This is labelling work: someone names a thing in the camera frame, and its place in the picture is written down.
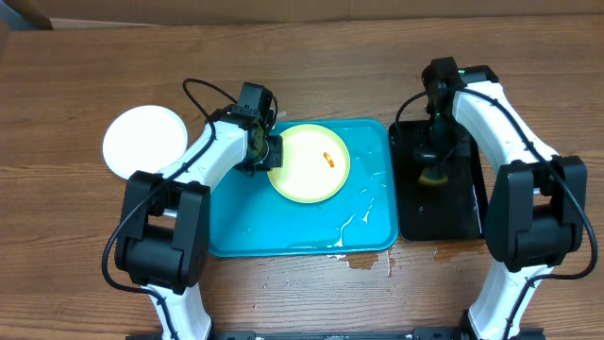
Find yellow-green rimmed plate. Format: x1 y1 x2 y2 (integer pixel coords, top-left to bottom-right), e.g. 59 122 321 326
268 124 351 203

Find green and yellow sponge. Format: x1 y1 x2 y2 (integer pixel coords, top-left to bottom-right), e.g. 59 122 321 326
418 167 448 186

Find white plate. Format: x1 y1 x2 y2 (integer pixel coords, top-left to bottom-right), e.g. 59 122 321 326
102 105 188 179

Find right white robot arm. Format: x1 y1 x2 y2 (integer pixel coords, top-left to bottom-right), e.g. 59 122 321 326
414 57 598 339

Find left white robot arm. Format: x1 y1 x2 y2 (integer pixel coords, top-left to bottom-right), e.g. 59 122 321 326
101 82 283 339

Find black rectangular water tray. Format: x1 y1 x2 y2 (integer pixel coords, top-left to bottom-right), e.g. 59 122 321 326
388 121 488 241

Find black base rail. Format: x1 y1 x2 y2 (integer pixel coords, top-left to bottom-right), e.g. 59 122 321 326
126 325 546 340

